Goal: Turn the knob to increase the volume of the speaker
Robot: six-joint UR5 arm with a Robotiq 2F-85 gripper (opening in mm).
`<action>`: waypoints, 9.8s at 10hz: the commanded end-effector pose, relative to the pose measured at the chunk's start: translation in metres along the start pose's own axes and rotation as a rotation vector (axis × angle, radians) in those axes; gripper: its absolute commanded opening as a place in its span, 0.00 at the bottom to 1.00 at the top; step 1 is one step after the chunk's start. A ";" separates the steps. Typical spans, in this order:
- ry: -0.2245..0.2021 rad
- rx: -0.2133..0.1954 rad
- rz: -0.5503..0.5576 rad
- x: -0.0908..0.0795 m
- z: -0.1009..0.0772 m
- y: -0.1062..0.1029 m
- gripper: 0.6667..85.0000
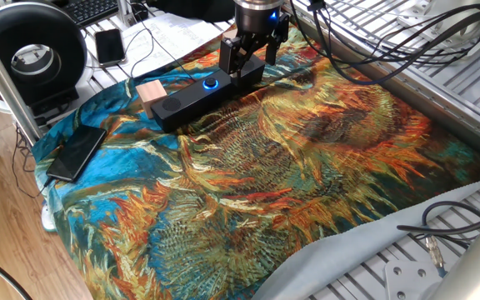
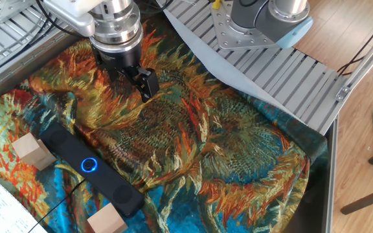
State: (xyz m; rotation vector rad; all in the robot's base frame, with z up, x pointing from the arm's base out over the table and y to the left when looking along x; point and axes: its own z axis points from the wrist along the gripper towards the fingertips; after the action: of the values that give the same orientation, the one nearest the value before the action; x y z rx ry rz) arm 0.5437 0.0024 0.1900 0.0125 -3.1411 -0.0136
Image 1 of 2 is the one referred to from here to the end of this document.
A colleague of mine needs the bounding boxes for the black bar speaker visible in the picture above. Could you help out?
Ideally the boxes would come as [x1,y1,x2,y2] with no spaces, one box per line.
[150,53,266,133]

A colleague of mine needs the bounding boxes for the silver base mount plate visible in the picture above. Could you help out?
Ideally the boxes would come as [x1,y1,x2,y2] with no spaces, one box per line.
[384,260,445,300]

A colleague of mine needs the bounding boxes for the sunflower painting print cloth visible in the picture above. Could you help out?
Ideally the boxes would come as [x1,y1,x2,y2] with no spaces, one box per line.
[31,22,480,300]

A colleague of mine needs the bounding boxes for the small black smartphone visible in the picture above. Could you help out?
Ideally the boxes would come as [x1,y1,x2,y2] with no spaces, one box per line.
[94,28,127,68]

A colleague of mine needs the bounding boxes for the black computer keyboard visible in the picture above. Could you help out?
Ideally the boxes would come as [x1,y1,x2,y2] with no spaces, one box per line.
[62,0,120,27]

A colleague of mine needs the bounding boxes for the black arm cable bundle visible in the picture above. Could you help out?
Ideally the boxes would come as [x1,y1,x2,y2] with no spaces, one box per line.
[289,0,480,87]

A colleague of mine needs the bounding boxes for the large black smartphone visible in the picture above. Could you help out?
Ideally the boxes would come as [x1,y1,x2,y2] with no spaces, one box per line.
[46,124,108,183]

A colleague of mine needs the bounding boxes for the thin black speaker cable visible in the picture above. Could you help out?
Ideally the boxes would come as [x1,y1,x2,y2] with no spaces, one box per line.
[125,0,198,83]

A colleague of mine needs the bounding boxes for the light grey cloth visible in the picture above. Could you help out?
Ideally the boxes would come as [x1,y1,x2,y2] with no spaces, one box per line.
[251,181,480,300]

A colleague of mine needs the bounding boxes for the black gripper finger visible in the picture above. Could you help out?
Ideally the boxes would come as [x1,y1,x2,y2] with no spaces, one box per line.
[218,32,254,81]
[264,12,290,66]

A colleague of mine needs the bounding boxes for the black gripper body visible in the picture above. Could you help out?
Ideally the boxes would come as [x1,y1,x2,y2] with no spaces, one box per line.
[233,3,283,43]

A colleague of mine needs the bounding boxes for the silver metal pole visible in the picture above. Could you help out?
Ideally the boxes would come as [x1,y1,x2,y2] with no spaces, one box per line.
[0,16,43,145]

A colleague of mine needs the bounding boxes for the printed white paper sheet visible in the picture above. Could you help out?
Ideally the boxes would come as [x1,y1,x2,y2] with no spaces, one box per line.
[117,12,235,79]

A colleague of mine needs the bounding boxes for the thin black phone cable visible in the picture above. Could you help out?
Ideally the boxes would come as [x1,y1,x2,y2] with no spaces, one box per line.
[11,124,52,199]

